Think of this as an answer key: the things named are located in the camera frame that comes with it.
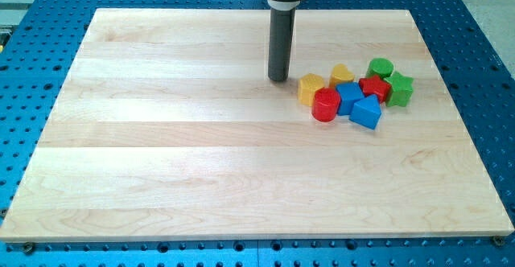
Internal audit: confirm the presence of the light wooden board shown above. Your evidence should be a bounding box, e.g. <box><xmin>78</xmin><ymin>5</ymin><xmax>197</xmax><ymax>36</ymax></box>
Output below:
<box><xmin>1</xmin><ymin>8</ymin><xmax>513</xmax><ymax>242</ymax></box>

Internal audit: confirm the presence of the left corner board screw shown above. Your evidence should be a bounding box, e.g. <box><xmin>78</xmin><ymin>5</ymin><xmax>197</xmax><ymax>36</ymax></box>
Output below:
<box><xmin>21</xmin><ymin>242</ymin><xmax>35</xmax><ymax>255</ymax></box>

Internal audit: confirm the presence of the corner board screw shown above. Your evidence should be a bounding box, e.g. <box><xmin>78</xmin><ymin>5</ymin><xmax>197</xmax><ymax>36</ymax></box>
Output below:
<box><xmin>491</xmin><ymin>236</ymin><xmax>505</xmax><ymax>248</ymax></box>
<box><xmin>21</xmin><ymin>242</ymin><xmax>35</xmax><ymax>255</ymax></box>

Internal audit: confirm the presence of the right corner board screw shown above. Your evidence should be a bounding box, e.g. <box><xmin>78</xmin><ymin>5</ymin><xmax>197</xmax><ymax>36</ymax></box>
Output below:
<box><xmin>491</xmin><ymin>236</ymin><xmax>505</xmax><ymax>248</ymax></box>

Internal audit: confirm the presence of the yellow hexagon block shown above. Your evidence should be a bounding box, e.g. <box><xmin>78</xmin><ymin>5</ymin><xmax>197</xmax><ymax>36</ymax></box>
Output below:
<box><xmin>297</xmin><ymin>73</ymin><xmax>325</xmax><ymax>106</ymax></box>

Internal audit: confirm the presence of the red cylinder block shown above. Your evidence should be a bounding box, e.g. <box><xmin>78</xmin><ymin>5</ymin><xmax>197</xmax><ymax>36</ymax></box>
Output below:
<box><xmin>311</xmin><ymin>88</ymin><xmax>341</xmax><ymax>122</ymax></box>

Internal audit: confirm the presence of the yellow heart block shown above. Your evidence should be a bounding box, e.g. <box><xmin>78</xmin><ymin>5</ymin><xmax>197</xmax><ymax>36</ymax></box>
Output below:
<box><xmin>329</xmin><ymin>64</ymin><xmax>355</xmax><ymax>88</ymax></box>

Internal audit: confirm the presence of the blue cube block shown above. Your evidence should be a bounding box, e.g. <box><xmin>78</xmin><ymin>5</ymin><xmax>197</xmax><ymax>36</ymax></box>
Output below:
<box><xmin>336</xmin><ymin>82</ymin><xmax>365</xmax><ymax>116</ymax></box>

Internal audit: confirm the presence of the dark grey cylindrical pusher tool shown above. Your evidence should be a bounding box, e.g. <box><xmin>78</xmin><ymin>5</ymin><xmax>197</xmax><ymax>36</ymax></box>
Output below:
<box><xmin>268</xmin><ymin>0</ymin><xmax>299</xmax><ymax>82</ymax></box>

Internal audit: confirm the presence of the blue triangle block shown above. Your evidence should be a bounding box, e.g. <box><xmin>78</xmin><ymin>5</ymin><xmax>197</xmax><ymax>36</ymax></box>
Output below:
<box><xmin>349</xmin><ymin>94</ymin><xmax>381</xmax><ymax>129</ymax></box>

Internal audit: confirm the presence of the red star block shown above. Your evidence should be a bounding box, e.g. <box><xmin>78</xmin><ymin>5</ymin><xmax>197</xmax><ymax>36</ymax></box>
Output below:
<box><xmin>358</xmin><ymin>75</ymin><xmax>391</xmax><ymax>103</ymax></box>

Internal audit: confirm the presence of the green cylinder block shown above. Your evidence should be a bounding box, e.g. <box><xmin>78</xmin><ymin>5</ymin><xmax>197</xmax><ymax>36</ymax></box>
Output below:
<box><xmin>365</xmin><ymin>58</ymin><xmax>394</xmax><ymax>79</ymax></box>

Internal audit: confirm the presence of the green star block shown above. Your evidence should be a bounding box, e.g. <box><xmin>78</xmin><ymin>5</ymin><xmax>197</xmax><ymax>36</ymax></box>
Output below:
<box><xmin>384</xmin><ymin>71</ymin><xmax>414</xmax><ymax>107</ymax></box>

